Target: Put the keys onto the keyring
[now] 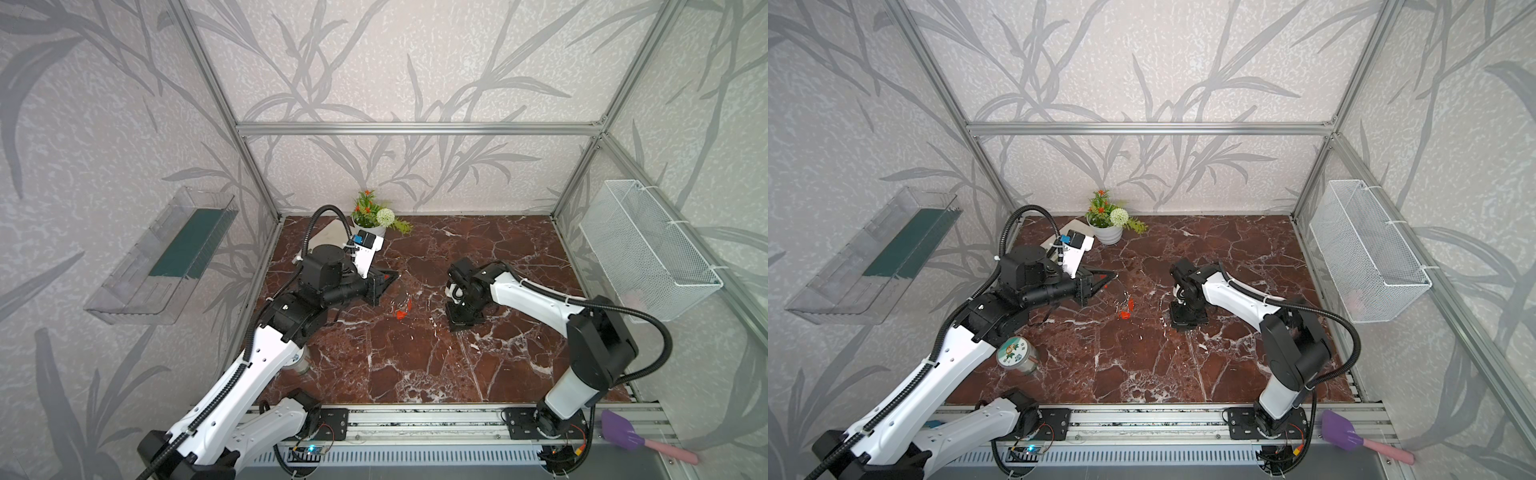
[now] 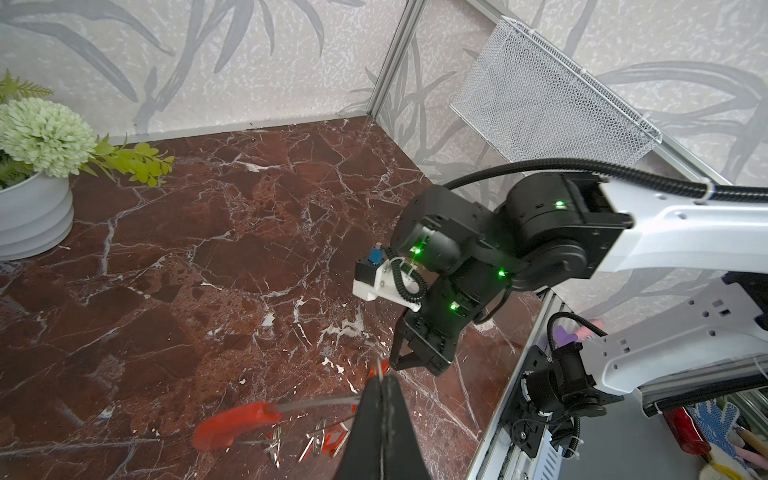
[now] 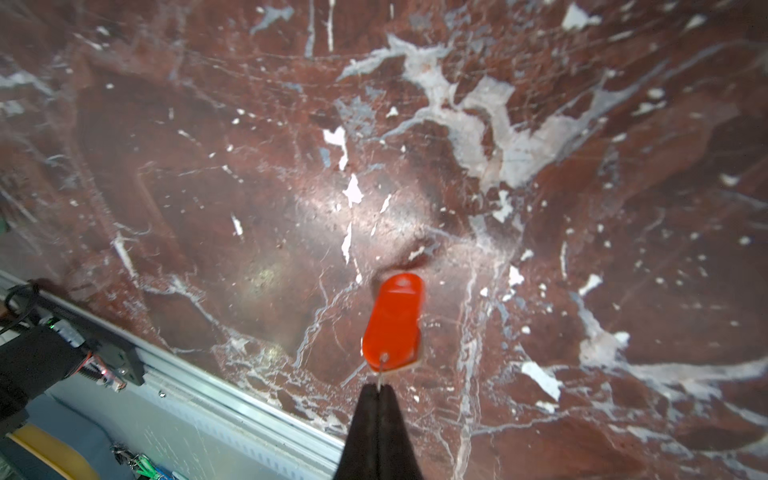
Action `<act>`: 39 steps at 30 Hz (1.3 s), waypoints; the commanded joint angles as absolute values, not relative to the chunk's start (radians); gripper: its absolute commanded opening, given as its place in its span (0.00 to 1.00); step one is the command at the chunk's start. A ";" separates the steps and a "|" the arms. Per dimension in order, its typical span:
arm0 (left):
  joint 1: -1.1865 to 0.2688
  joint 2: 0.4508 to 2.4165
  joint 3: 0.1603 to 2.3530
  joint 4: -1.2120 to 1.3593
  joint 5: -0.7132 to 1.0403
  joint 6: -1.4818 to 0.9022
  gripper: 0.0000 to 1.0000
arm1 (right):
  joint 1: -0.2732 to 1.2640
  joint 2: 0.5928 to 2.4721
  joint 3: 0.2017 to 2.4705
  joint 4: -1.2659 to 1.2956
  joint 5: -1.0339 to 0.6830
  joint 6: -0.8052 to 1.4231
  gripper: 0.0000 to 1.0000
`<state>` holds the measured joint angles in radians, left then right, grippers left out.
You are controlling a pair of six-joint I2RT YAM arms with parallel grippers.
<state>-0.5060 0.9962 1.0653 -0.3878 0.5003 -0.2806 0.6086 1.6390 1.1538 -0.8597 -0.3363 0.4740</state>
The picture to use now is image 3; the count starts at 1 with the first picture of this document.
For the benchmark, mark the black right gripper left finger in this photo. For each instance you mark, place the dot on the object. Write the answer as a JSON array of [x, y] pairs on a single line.
[[359, 459]]

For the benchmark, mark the red tag silver key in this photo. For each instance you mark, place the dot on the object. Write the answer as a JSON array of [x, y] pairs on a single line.
[[392, 341]]

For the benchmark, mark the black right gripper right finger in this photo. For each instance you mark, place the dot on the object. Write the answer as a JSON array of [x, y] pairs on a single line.
[[397, 459]]

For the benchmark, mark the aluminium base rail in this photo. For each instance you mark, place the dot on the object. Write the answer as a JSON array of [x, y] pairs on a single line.
[[185, 418]]

